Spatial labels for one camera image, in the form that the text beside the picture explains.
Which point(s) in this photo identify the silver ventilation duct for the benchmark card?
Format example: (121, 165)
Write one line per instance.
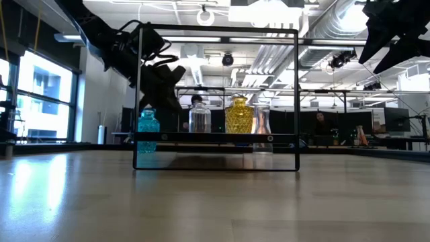
(322, 30)

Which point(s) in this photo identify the white ceiling light panel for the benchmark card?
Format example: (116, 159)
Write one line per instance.
(262, 13)

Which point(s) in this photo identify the yellow embossed glass vase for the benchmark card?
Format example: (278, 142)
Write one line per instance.
(239, 117)

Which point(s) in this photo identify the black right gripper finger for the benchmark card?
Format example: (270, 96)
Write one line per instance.
(373, 42)
(401, 53)

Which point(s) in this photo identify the black ceiling camera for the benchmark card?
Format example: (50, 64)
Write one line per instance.
(227, 60)
(339, 61)

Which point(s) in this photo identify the dark office desk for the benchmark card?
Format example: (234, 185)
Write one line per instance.
(403, 139)

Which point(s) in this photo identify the grey post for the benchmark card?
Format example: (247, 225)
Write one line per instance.
(9, 151)

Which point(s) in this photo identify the clear ribbed glass jar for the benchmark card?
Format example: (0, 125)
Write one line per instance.
(200, 121)

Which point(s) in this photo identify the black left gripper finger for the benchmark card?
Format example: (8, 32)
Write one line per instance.
(172, 99)
(157, 100)

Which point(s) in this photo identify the small orange object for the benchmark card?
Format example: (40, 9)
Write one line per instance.
(362, 136)

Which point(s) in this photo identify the black aluminium table frame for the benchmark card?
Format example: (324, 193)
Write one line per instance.
(60, 147)

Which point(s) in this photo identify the white cylindrical canister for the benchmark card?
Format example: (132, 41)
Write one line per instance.
(101, 134)

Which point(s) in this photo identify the teal embossed glass vase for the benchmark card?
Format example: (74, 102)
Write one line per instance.
(149, 126)

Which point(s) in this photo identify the tall clear glass vase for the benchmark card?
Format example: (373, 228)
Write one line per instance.
(263, 121)

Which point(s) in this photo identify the black equipment rack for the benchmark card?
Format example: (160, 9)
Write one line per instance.
(6, 116)

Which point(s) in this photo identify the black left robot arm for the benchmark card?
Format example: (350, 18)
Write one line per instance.
(100, 37)

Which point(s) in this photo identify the black computer monitor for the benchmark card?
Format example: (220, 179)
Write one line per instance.
(397, 119)

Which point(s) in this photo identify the large window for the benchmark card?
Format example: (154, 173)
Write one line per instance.
(43, 111)

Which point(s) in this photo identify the white ribbed ceiling duct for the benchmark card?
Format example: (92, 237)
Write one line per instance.
(272, 60)

